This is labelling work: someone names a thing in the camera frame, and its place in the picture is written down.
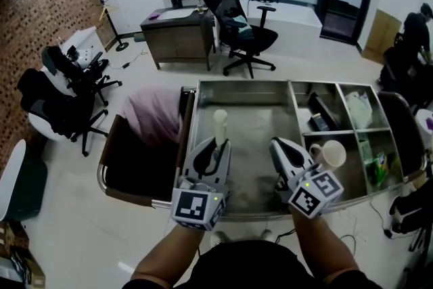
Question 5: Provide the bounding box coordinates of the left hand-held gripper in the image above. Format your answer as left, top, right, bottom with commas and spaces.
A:
170, 137, 233, 231

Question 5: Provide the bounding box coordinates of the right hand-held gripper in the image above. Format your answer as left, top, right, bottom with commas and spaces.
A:
269, 137, 345, 221

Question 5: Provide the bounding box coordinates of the white mug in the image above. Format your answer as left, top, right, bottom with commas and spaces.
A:
309, 140, 348, 173

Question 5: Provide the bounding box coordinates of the metal tray cart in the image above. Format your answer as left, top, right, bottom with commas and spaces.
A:
97, 79, 429, 223

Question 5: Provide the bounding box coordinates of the black box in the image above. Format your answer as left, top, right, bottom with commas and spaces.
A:
306, 92, 341, 131

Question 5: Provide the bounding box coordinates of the pale green carton box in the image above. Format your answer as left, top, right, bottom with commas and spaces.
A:
359, 138, 373, 163

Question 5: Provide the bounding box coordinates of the white plastic bag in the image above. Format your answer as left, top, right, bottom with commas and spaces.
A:
344, 91, 373, 130

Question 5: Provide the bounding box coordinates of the green packet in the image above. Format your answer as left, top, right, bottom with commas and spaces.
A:
371, 151, 388, 185

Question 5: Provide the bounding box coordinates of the person's right forearm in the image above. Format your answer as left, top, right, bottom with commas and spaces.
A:
290, 211, 360, 282

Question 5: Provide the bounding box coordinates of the person's left forearm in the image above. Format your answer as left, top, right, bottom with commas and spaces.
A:
130, 223, 206, 284

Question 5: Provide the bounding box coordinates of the pink cloth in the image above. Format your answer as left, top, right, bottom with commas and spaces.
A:
122, 87, 183, 146

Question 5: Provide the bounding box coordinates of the person's white left shoe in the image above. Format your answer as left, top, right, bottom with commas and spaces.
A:
210, 230, 231, 248

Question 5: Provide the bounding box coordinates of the person's black shirt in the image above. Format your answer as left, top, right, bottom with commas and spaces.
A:
121, 240, 383, 289

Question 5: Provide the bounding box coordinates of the wooden cabinet desk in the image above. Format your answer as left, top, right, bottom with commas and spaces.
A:
140, 6, 214, 71

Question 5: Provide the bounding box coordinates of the black white machine base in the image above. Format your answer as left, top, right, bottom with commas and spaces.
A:
388, 191, 433, 236

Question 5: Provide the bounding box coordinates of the white round table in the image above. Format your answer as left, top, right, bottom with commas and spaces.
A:
414, 108, 433, 146

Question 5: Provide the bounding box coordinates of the light teal cloth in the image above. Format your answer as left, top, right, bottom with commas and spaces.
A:
225, 14, 253, 38

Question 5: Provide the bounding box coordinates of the white bathtub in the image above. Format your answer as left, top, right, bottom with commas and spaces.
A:
246, 0, 322, 35

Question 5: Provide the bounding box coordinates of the black coat rack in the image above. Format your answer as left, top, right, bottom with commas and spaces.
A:
84, 0, 129, 52

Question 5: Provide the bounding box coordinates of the cardboard sheet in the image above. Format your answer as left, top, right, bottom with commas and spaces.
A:
361, 8, 403, 65

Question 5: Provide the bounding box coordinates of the white rectangular basin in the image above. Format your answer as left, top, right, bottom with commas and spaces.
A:
156, 8, 196, 20

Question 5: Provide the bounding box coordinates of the white round stool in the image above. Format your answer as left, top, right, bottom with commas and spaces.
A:
28, 111, 68, 143

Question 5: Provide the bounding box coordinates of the white side table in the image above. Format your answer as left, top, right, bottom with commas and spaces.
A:
59, 26, 108, 68

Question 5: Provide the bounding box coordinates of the dark green bin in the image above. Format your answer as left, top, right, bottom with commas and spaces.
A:
8, 148, 48, 221

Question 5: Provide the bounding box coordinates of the wooden clothes hanger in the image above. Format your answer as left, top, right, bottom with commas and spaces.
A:
99, 4, 119, 21

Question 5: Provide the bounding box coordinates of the white curved tub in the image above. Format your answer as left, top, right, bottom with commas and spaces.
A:
0, 139, 27, 223

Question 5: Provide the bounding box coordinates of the cardboard box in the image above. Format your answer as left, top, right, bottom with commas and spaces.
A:
0, 219, 47, 289

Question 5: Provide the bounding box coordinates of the black floor cable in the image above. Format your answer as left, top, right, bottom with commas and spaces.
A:
368, 199, 394, 238

